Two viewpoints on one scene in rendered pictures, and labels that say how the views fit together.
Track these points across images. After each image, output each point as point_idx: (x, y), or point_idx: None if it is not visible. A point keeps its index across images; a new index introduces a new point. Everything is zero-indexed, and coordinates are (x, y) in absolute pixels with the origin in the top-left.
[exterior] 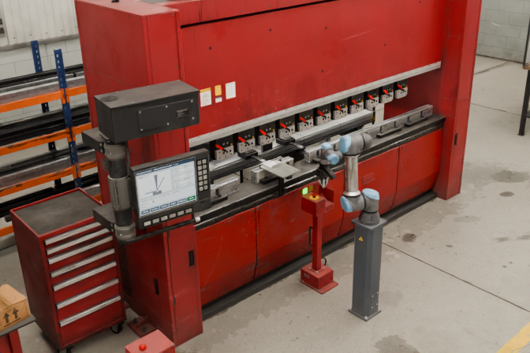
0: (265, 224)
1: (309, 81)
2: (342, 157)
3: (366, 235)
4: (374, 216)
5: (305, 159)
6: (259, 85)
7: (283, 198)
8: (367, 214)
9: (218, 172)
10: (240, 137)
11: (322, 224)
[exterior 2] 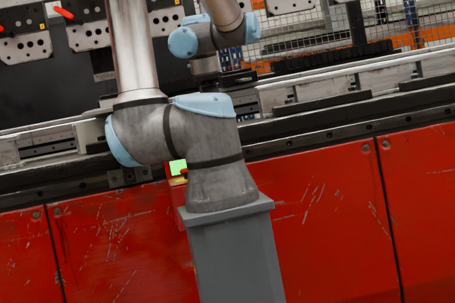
0: (90, 262)
1: None
2: (210, 36)
3: (192, 251)
4: (209, 178)
5: (260, 112)
6: None
7: (145, 195)
8: (191, 174)
9: (30, 139)
10: (1, 24)
11: (315, 294)
